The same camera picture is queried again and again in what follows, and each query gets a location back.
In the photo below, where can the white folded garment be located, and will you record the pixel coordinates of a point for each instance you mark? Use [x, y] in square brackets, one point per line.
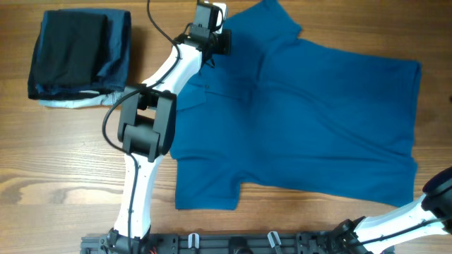
[97, 100]

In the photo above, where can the navy blue folded garment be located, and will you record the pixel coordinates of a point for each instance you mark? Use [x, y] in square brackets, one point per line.
[113, 71]

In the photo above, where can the blue polo shirt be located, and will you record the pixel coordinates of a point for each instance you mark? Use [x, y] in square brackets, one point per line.
[282, 111]

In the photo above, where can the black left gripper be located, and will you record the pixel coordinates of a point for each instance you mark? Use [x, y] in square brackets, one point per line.
[225, 48]

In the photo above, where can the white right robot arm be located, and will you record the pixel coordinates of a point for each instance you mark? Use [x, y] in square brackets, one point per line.
[429, 215]

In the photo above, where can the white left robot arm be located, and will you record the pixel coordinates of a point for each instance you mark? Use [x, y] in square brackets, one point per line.
[146, 130]

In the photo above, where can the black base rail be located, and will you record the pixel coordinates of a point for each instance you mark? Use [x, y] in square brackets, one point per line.
[301, 243]

